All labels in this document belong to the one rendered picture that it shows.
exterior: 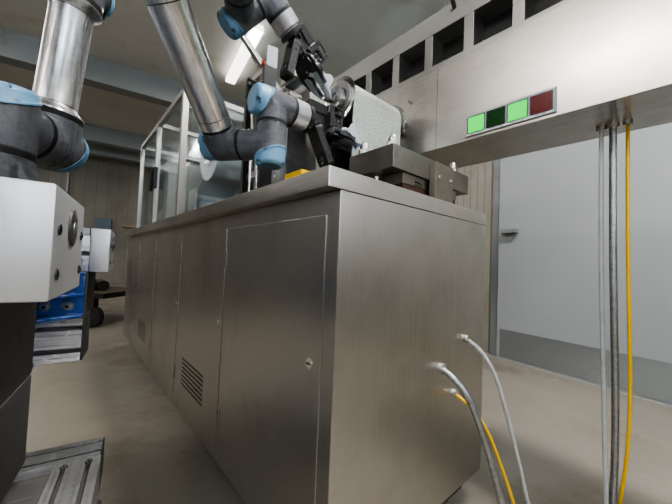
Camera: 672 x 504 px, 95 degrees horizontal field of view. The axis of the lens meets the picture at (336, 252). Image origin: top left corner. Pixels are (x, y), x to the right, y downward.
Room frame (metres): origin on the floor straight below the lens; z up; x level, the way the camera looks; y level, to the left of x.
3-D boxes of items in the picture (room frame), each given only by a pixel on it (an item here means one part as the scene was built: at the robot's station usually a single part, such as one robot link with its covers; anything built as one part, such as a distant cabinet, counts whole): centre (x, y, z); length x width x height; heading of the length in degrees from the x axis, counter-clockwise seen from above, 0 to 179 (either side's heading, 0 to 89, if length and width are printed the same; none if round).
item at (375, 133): (1.02, -0.12, 1.11); 0.23 x 0.01 x 0.18; 131
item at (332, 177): (1.72, 0.60, 0.88); 2.52 x 0.66 x 0.04; 41
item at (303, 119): (0.82, 0.12, 1.11); 0.08 x 0.05 x 0.08; 41
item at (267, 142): (0.77, 0.19, 1.01); 0.11 x 0.08 x 0.11; 80
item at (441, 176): (0.90, -0.30, 0.97); 0.10 x 0.03 x 0.11; 131
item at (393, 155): (0.96, -0.23, 1.00); 0.40 x 0.16 x 0.06; 131
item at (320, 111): (0.87, 0.05, 1.12); 0.12 x 0.08 x 0.09; 131
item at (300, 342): (1.73, 0.59, 0.43); 2.52 x 0.64 x 0.86; 41
